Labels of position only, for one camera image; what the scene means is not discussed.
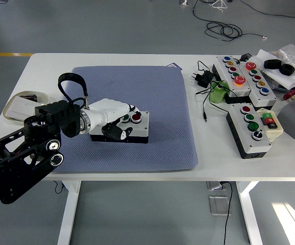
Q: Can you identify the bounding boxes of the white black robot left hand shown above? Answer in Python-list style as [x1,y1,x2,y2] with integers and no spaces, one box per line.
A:
[85,99,142,141]

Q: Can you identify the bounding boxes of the grey four-button control box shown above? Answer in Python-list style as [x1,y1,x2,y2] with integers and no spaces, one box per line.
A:
[226,103,273,159]
[90,111,150,144]

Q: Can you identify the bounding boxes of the five-button box, stop button lit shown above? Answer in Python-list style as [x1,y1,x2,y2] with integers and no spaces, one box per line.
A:
[212,55,252,104]

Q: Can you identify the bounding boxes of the five-button box, red stop button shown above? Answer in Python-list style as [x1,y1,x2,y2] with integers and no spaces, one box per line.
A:
[236,56,278,108]

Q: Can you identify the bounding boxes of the grey-blue woven mat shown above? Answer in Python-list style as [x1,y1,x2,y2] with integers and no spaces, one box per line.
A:
[43,65,199,174]

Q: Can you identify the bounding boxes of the small dark brown object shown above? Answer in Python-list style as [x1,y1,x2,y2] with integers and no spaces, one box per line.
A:
[19,94,38,103]

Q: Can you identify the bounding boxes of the purple card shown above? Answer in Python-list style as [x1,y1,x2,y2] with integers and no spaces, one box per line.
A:
[165,62,183,71]

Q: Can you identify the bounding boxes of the white shallow tray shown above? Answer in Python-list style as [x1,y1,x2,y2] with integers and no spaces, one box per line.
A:
[3,91,50,124]

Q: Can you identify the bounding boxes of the white table leg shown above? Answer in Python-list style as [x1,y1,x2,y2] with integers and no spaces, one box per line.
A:
[235,180,263,245]
[57,180,82,245]

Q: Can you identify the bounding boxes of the green plastic bottle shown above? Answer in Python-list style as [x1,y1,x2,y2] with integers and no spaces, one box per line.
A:
[209,80,230,104]

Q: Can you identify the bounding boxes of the silver floor socket plate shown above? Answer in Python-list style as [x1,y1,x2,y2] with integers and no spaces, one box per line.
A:
[208,195,232,216]

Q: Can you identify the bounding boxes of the blue plate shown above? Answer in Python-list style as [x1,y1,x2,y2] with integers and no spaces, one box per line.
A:
[272,76,295,92]

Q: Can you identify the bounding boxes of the white foam sheet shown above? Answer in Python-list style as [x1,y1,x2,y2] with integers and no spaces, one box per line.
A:
[254,48,295,90]

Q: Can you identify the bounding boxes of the grey block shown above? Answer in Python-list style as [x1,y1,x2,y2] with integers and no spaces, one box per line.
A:
[276,96,295,140]

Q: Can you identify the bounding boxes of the clear bubble wrap bag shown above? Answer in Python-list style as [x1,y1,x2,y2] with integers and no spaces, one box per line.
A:
[272,43,295,75]

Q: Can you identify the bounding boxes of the white wall switch plate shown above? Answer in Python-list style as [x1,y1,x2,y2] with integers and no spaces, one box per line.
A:
[6,97,40,119]

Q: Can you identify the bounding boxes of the short black cable loop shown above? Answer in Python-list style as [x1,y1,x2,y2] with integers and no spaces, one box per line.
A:
[53,180,64,194]

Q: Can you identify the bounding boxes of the black power adapter with cord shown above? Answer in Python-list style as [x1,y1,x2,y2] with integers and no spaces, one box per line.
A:
[190,60,230,122]

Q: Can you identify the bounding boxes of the silver socket bracket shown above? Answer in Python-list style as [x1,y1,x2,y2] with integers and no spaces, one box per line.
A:
[206,180,225,191]

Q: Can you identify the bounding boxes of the coiled black floor cable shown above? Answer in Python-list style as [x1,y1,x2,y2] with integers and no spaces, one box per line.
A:
[192,0,267,42]

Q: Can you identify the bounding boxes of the white cord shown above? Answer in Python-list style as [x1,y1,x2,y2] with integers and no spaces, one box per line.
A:
[208,0,228,12]

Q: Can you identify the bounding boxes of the black hanging power cable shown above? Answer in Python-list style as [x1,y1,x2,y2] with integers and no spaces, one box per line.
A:
[223,181,234,245]

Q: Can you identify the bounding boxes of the beige three-button switch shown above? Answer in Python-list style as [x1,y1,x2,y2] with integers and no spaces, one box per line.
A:
[255,107,284,143]

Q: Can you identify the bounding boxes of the black foam ring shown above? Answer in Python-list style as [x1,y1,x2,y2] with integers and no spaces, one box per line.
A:
[279,63,295,77]
[263,59,283,70]

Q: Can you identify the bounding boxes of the long black floor cable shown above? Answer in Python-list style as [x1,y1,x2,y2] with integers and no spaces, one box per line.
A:
[239,0,295,18]

